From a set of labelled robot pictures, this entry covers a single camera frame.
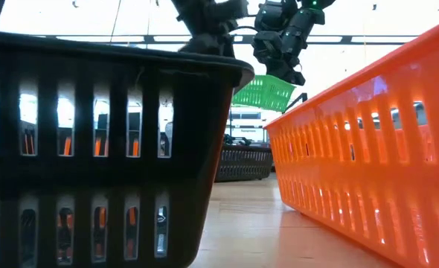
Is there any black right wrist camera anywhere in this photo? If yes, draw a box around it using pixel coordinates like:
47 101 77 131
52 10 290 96
251 31 281 57

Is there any overhead black light beam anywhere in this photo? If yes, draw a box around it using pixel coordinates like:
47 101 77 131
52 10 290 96
36 34 420 45

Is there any black plastic basket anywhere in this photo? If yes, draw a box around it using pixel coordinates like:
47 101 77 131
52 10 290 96
0 29 256 268
214 144 275 183

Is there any green plastic basket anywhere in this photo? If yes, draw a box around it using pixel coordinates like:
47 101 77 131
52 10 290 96
231 74 298 113

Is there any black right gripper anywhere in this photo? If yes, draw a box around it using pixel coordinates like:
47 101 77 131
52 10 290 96
266 10 325 86

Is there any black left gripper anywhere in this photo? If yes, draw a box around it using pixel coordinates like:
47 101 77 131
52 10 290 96
178 14 239 57

